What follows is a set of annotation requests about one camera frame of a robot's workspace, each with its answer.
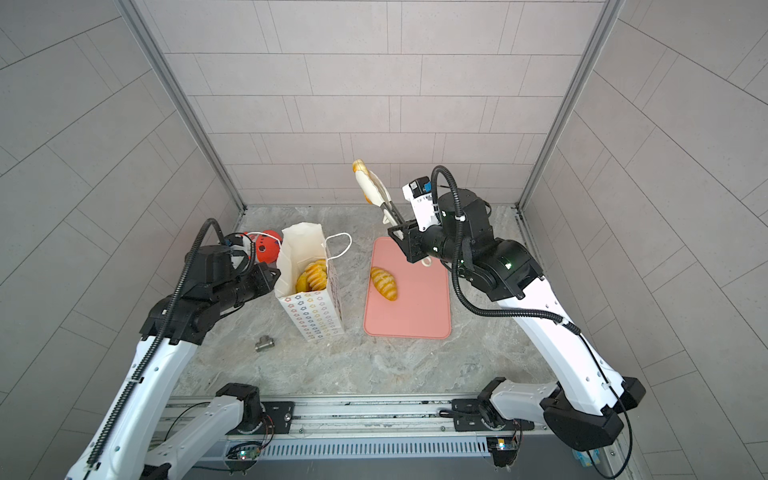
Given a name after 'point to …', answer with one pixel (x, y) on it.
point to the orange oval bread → (302, 283)
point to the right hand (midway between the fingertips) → (392, 230)
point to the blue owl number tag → (584, 457)
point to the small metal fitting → (265, 342)
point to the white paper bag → (319, 313)
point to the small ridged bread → (384, 283)
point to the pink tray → (421, 308)
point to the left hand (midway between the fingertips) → (288, 268)
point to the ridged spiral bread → (316, 273)
